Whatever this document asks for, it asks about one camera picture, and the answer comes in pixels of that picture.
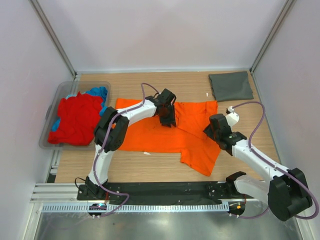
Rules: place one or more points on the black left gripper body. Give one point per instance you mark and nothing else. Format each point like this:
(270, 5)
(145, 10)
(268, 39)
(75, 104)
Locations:
(167, 117)

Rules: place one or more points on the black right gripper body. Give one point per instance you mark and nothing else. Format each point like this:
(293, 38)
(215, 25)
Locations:
(211, 133)

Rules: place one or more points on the orange t shirt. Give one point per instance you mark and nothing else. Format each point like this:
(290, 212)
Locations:
(187, 138)

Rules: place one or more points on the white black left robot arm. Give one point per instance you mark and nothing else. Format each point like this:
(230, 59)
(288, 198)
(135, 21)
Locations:
(110, 132)

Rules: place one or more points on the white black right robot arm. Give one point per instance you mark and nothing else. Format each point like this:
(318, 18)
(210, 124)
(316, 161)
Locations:
(285, 191)

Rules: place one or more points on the folded grey t shirt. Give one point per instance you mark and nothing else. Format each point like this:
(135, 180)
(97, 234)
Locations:
(233, 86)

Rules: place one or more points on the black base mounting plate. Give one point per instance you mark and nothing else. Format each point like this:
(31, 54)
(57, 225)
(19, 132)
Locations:
(175, 193)

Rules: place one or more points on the red t shirt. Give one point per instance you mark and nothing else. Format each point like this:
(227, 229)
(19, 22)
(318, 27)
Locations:
(78, 116)

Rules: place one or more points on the clear plastic bin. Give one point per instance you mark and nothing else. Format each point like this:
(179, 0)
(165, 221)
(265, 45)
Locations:
(68, 88)

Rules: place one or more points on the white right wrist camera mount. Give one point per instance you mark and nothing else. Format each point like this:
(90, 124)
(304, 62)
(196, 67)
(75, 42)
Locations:
(231, 116)

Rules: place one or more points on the right aluminium frame post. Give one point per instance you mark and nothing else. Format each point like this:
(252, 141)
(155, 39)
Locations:
(280, 19)

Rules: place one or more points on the aluminium frame post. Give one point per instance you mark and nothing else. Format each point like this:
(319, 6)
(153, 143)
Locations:
(280, 19)
(53, 37)

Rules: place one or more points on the white slotted cable duct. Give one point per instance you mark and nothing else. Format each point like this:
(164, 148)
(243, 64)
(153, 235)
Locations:
(100, 208)

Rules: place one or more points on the left aluminium frame post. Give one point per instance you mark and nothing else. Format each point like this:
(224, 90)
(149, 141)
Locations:
(53, 37)

